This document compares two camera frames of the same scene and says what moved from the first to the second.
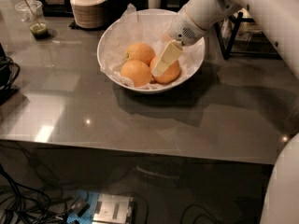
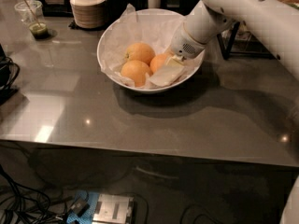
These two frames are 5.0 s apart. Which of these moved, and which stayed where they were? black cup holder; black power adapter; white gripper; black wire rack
Moved: white gripper
Stayed: black cup holder; black wire rack; black power adapter
